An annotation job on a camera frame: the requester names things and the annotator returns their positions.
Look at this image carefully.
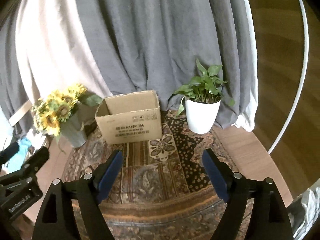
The grey ribbed flower pot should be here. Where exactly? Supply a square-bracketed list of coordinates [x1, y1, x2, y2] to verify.
[60, 113, 87, 148]

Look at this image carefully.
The artificial sunflower bouquet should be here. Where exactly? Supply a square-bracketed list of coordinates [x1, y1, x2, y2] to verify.
[31, 83, 103, 141]

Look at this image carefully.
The patterned round rug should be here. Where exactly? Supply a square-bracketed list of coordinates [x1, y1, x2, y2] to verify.
[62, 111, 237, 239]

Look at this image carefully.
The white plant pot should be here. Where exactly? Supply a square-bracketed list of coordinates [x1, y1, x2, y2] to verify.
[185, 99, 221, 134]

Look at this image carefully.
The brown cardboard box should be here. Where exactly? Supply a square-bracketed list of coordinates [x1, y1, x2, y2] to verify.
[95, 90, 162, 145]

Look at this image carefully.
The white sheer curtain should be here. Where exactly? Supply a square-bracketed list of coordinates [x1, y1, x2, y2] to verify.
[0, 0, 113, 151]

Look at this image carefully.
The green leafy plant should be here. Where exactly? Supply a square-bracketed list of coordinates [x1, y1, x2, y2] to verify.
[174, 58, 235, 117]

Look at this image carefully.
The grey curtain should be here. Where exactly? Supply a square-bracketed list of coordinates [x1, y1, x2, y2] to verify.
[1, 0, 258, 132]

